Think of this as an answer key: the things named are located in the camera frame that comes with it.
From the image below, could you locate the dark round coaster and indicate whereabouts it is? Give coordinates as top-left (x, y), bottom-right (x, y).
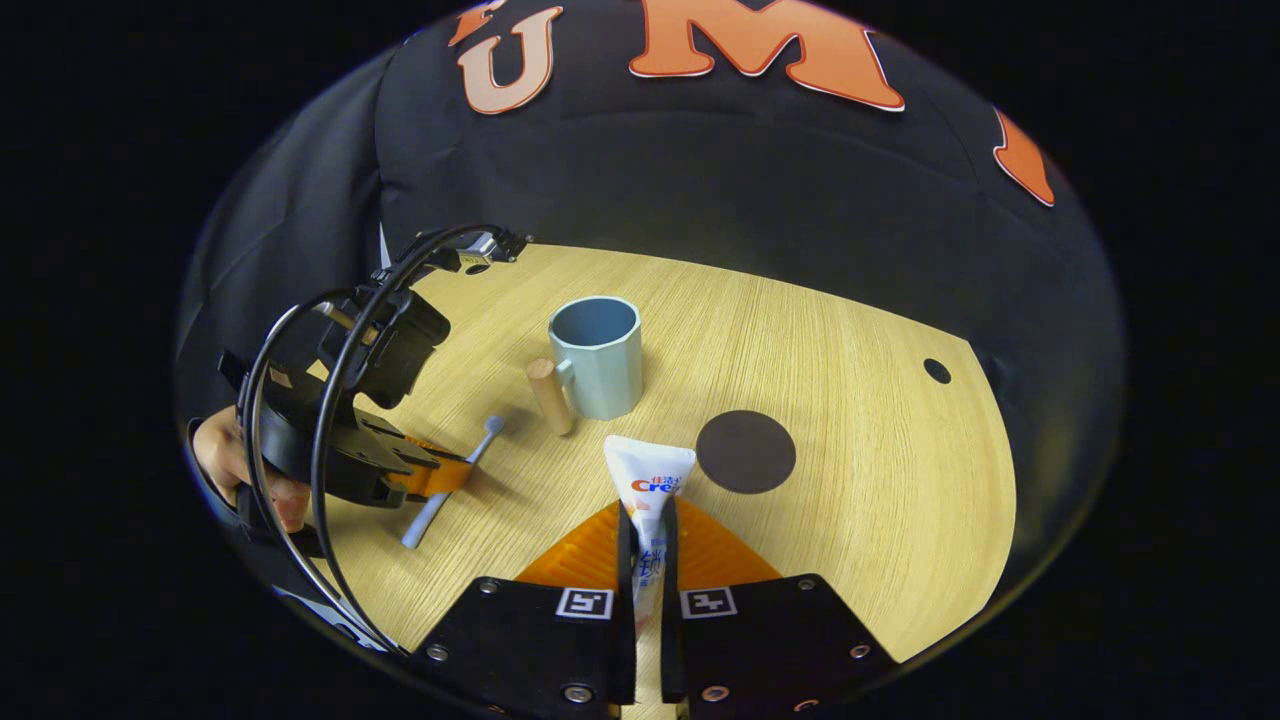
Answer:
top-left (696, 410), bottom-right (798, 495)

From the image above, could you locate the wooden desktop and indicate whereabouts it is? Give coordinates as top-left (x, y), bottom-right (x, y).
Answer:
top-left (300, 243), bottom-right (1018, 720)

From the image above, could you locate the white toothpaste tube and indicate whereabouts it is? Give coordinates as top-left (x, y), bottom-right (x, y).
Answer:
top-left (603, 435), bottom-right (697, 636)

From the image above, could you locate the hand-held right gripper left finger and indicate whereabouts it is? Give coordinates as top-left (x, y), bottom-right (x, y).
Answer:
top-left (415, 497), bottom-right (638, 720)

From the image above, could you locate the light blue toothbrush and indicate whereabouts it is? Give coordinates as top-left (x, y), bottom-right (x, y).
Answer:
top-left (401, 415), bottom-right (506, 550)

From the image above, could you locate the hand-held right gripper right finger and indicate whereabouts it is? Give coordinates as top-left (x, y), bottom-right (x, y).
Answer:
top-left (660, 495), bottom-right (901, 720)

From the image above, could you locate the black backdrop cloth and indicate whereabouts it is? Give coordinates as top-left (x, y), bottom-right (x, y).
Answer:
top-left (175, 0), bottom-right (1126, 641)

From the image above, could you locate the black cable with silver plug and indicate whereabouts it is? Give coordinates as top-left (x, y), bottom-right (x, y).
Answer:
top-left (310, 225), bottom-right (531, 656)

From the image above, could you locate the light blue cup wooden handle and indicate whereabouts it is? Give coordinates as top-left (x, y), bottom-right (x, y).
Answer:
top-left (526, 296), bottom-right (644, 437)

